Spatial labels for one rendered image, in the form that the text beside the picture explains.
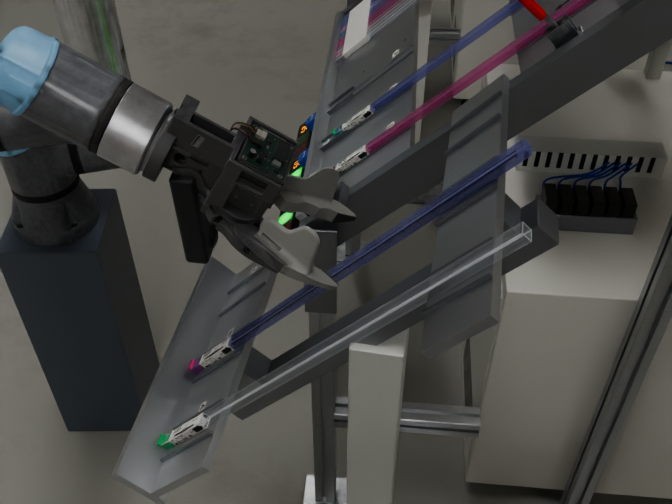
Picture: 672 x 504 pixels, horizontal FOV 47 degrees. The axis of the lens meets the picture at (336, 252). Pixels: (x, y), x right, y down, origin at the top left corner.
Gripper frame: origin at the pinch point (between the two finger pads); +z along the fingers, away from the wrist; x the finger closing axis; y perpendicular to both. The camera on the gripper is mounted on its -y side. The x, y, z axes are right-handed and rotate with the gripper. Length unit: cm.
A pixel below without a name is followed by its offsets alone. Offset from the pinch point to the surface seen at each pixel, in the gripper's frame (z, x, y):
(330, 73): -2, 70, -26
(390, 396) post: 14.6, -3.1, -13.0
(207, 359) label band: -4.4, -0.9, -24.5
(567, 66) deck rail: 17.1, 30.6, 15.6
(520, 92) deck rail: 14.6, 30.1, 9.9
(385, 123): 6.1, 43.4, -12.3
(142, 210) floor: -24, 106, -121
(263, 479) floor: 27, 26, -94
